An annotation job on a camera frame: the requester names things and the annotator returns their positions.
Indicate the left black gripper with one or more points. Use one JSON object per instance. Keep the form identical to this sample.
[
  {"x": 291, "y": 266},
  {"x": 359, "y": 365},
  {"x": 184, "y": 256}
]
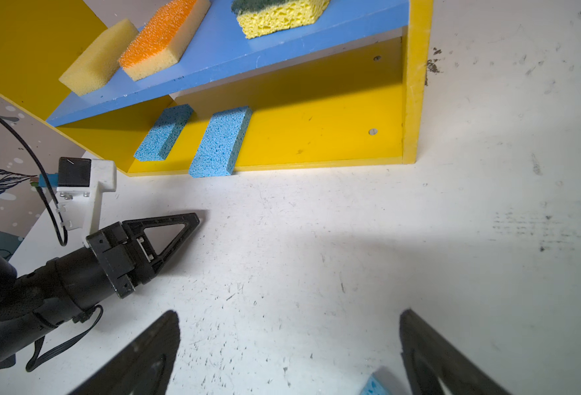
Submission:
[{"x": 119, "y": 258}]

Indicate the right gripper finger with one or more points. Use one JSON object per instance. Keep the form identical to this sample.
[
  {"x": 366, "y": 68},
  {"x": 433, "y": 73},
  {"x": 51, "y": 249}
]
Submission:
[{"x": 433, "y": 364}]

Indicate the blue sponge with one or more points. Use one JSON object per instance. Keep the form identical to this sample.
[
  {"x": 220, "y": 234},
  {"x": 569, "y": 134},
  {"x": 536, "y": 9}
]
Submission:
[
  {"x": 159, "y": 141},
  {"x": 221, "y": 143},
  {"x": 379, "y": 383}
]

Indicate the yellow orange-tinted sponge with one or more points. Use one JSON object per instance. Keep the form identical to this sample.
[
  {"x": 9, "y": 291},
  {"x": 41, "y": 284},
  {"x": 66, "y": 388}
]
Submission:
[{"x": 94, "y": 68}]

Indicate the orange sponge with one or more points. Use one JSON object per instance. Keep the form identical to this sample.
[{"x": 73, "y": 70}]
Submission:
[{"x": 164, "y": 39}]

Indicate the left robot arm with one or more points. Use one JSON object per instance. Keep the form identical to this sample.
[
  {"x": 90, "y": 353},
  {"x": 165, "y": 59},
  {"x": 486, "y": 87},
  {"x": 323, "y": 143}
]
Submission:
[{"x": 24, "y": 315}]

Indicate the yellow shelf unit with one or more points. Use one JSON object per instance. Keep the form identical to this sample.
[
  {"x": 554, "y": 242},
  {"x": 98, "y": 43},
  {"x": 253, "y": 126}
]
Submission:
[{"x": 345, "y": 91}]

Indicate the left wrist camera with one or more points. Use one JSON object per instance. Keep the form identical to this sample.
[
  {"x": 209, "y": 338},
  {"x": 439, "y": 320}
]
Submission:
[{"x": 79, "y": 187}]

